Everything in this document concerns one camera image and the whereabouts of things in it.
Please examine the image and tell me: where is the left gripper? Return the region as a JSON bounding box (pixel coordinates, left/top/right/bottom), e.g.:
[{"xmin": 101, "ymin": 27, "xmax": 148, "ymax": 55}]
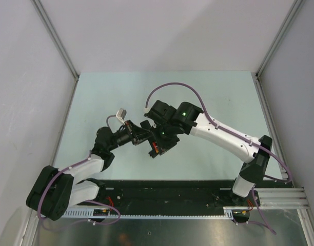
[{"xmin": 107, "ymin": 120, "xmax": 154, "ymax": 151}]

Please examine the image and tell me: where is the black remote control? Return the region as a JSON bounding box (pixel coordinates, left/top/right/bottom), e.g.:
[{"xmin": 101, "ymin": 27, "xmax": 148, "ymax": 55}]
[{"xmin": 148, "ymin": 126, "xmax": 159, "ymax": 158}]

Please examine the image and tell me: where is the red orange battery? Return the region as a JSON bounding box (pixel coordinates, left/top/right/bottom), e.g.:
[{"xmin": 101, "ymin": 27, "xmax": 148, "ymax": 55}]
[{"xmin": 152, "ymin": 142, "xmax": 159, "ymax": 153}]

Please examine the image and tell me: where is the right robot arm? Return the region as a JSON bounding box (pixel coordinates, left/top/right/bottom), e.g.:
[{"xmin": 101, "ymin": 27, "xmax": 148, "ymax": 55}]
[{"xmin": 144, "ymin": 100, "xmax": 272, "ymax": 206}]

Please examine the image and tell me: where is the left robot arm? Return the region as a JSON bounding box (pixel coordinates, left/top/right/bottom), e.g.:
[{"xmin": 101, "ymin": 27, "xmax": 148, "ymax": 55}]
[{"xmin": 26, "ymin": 120, "xmax": 154, "ymax": 221}]

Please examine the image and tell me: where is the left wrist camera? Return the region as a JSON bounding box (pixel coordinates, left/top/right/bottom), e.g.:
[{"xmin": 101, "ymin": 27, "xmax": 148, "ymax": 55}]
[{"xmin": 115, "ymin": 108, "xmax": 127, "ymax": 125}]

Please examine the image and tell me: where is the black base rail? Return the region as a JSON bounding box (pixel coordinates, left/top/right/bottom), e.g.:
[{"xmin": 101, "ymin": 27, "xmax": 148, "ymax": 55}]
[{"xmin": 95, "ymin": 180, "xmax": 260, "ymax": 217}]

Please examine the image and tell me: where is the grey slotted cable duct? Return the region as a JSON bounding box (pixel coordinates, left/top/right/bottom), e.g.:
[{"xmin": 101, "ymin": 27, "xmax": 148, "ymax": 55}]
[{"xmin": 62, "ymin": 207, "xmax": 236, "ymax": 219}]

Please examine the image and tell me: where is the left aluminium frame post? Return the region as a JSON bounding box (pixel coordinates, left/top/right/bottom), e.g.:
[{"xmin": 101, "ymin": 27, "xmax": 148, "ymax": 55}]
[{"xmin": 31, "ymin": 0, "xmax": 80, "ymax": 81}]

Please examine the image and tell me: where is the aluminium frame post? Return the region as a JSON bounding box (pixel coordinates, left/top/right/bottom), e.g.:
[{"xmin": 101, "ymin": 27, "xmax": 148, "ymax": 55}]
[
  {"xmin": 31, "ymin": 0, "xmax": 80, "ymax": 81},
  {"xmin": 254, "ymin": 0, "xmax": 305, "ymax": 80}
]

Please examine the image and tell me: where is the right aluminium frame post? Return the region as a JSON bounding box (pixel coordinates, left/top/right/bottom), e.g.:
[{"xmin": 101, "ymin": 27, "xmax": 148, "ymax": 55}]
[{"xmin": 254, "ymin": 0, "xmax": 305, "ymax": 80}]

